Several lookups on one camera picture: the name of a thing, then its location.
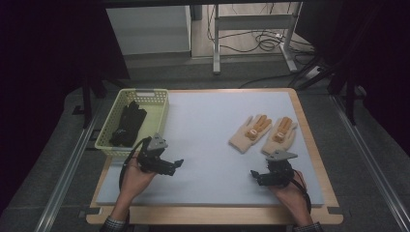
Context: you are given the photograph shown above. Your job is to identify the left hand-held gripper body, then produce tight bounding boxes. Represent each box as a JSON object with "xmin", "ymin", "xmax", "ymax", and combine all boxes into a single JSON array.
[{"xmin": 137, "ymin": 132, "xmax": 177, "ymax": 175}]

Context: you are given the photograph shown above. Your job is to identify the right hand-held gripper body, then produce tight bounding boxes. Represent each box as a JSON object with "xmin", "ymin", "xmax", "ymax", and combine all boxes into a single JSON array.
[{"xmin": 260, "ymin": 149, "xmax": 299, "ymax": 188}]

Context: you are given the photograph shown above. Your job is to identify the black glove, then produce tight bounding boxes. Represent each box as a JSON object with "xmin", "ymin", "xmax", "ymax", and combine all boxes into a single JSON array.
[
  {"xmin": 108, "ymin": 124, "xmax": 138, "ymax": 148},
  {"xmin": 120, "ymin": 101, "xmax": 148, "ymax": 131}
]

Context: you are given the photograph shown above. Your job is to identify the pale yellow plastic basket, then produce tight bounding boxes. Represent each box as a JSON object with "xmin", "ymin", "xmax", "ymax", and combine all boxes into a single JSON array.
[{"xmin": 94, "ymin": 88, "xmax": 170, "ymax": 159}]

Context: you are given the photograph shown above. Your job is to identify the person's right hand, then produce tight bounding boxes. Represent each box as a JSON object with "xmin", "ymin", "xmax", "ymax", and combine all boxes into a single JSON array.
[{"xmin": 269, "ymin": 170, "xmax": 310, "ymax": 218}]

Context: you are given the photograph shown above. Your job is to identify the person's left hand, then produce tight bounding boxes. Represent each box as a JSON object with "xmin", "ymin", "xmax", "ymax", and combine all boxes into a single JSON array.
[{"xmin": 119, "ymin": 153, "xmax": 158, "ymax": 206}]

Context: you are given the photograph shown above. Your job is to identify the beige glove with orange fingers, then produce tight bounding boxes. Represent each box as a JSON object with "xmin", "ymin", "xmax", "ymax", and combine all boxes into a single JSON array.
[
  {"xmin": 260, "ymin": 116, "xmax": 298, "ymax": 157},
  {"xmin": 228, "ymin": 114, "xmax": 274, "ymax": 155}
]

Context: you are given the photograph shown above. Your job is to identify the white foam mat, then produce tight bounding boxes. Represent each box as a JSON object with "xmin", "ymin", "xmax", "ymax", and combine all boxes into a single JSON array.
[{"xmin": 96, "ymin": 91, "xmax": 325, "ymax": 207}]

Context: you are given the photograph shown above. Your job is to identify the black metal stand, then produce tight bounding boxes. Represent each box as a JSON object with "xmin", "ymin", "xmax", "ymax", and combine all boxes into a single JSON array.
[{"xmin": 72, "ymin": 75, "xmax": 130, "ymax": 130}]

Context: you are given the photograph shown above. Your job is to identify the black tripod stand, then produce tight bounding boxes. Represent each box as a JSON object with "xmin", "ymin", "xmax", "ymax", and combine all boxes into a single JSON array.
[{"xmin": 295, "ymin": 56, "xmax": 360, "ymax": 127}]

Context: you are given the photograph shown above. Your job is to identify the white power strip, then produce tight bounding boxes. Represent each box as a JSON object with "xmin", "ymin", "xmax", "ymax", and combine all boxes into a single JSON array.
[{"xmin": 305, "ymin": 65, "xmax": 323, "ymax": 80}]

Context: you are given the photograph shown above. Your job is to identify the white cabinet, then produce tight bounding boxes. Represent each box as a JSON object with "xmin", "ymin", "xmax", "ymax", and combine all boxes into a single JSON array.
[{"xmin": 105, "ymin": 5, "xmax": 192, "ymax": 56}]

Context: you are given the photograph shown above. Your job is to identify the dark curtain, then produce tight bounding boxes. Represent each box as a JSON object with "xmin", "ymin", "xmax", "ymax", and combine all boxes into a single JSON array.
[
  {"xmin": 295, "ymin": 0, "xmax": 410, "ymax": 156},
  {"xmin": 0, "ymin": 0, "xmax": 130, "ymax": 214}
]

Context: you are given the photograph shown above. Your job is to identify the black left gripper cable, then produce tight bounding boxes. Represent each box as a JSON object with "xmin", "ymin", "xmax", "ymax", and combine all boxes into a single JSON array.
[{"xmin": 118, "ymin": 137, "xmax": 153, "ymax": 194}]

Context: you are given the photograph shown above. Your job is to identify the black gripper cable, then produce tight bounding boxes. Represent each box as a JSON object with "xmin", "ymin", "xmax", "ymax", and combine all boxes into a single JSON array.
[
  {"xmin": 118, "ymin": 137, "xmax": 153, "ymax": 194},
  {"xmin": 289, "ymin": 169, "xmax": 312, "ymax": 215}
]

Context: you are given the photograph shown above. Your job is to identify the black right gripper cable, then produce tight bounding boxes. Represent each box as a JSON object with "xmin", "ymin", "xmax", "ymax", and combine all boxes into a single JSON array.
[{"xmin": 289, "ymin": 169, "xmax": 312, "ymax": 215}]

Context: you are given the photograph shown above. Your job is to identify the aluminium rail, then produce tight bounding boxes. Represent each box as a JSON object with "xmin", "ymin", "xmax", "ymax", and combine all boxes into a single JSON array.
[
  {"xmin": 330, "ymin": 94, "xmax": 410, "ymax": 232},
  {"xmin": 33, "ymin": 107, "xmax": 102, "ymax": 232}
]

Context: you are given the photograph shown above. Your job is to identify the black floor cables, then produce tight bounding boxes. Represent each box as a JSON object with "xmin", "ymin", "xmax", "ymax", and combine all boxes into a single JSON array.
[{"xmin": 206, "ymin": 3, "xmax": 316, "ymax": 55}]

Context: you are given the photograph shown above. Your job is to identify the white metal desk frame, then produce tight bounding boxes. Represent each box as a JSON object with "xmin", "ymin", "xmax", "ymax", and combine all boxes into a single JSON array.
[{"xmin": 212, "ymin": 2, "xmax": 304, "ymax": 75}]

